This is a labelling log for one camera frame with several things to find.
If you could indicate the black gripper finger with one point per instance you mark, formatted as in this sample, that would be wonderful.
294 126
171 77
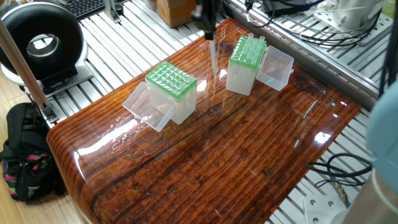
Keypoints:
212 31
203 26

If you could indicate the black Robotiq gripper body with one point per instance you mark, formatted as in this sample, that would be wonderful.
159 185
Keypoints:
206 11

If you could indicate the clear pipette box green rack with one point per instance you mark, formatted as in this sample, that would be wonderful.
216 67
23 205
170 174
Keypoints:
245 68
171 90

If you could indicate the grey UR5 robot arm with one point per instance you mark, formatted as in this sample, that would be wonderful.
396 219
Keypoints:
382 149

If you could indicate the cardboard box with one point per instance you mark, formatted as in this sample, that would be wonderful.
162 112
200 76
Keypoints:
174 12

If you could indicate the black keyboard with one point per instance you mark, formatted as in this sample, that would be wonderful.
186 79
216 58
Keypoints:
84 7

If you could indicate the brown wooden pole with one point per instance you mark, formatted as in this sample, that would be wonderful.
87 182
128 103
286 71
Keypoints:
25 74

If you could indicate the black backpack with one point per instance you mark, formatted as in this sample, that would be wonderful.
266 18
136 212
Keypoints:
28 155

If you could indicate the silver metal bracket post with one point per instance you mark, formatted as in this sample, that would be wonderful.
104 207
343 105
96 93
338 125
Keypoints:
114 9

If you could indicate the white perforated base plate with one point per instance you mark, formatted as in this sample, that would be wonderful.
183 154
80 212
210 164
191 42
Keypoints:
323 211

